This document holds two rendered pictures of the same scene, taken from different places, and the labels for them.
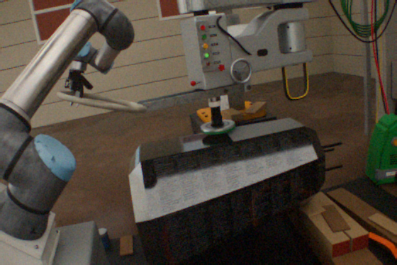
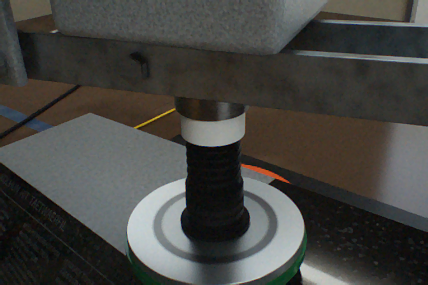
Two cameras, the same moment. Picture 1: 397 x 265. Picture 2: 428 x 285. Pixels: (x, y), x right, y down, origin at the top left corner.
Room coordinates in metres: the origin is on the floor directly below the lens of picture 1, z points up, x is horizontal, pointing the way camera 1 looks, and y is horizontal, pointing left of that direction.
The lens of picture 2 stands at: (2.31, 0.20, 1.23)
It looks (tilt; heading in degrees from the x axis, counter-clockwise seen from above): 28 degrees down; 227
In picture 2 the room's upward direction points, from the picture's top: 1 degrees counter-clockwise
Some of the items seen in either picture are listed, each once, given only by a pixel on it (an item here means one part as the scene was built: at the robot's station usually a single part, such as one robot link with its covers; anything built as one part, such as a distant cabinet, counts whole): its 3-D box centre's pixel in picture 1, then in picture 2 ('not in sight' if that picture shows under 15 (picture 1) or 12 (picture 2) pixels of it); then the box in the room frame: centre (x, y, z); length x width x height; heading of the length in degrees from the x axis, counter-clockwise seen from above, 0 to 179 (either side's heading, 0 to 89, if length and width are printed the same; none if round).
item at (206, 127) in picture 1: (217, 125); (215, 224); (2.00, -0.13, 0.87); 0.21 x 0.21 x 0.01
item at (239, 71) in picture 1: (237, 71); not in sight; (1.94, -0.29, 1.20); 0.15 x 0.10 x 0.15; 113
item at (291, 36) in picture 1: (291, 37); not in sight; (2.26, -0.74, 1.34); 0.19 x 0.19 x 0.20
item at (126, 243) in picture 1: (126, 245); not in sight; (2.13, 0.66, 0.02); 0.25 x 0.10 x 0.01; 8
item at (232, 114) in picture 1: (232, 114); not in sight; (2.48, -0.29, 0.81); 0.20 x 0.10 x 0.05; 16
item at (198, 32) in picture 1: (203, 46); not in sight; (1.87, -0.11, 1.37); 0.08 x 0.03 x 0.28; 113
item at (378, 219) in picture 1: (386, 224); not in sight; (1.67, -1.13, 0.13); 0.25 x 0.10 x 0.01; 16
